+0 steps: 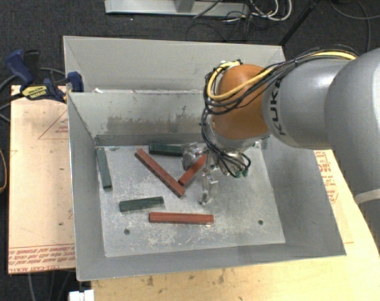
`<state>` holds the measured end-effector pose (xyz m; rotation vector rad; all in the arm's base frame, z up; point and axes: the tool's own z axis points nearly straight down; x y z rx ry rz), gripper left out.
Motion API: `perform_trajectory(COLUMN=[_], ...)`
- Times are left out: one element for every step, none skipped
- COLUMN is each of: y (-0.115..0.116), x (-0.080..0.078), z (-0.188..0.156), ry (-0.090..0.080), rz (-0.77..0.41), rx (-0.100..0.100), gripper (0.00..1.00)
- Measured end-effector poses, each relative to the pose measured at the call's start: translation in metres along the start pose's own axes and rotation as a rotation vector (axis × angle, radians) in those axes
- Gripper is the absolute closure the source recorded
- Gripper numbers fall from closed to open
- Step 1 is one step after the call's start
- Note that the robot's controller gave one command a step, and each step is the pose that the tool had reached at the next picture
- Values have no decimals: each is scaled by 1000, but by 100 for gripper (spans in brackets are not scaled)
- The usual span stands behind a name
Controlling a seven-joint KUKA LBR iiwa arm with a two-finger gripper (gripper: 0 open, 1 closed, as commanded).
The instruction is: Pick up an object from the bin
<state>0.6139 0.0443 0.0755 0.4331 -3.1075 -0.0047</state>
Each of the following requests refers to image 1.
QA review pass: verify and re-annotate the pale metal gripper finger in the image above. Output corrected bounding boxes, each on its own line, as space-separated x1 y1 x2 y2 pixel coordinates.
198 170 219 206
181 142 208 171

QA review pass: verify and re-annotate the red-brown flat block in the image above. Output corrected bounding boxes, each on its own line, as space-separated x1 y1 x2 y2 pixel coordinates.
148 211 215 226
177 154 208 187
134 148 186 198

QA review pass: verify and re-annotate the dark green flat block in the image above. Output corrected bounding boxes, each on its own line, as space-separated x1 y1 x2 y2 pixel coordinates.
148 142 185 157
95 147 113 191
119 196 166 213

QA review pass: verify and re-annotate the grey metal bin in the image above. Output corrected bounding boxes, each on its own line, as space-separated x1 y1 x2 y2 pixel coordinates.
63 35 347 282

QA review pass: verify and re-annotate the brown cardboard board, red print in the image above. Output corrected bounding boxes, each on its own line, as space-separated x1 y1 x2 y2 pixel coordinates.
8 85 356 275

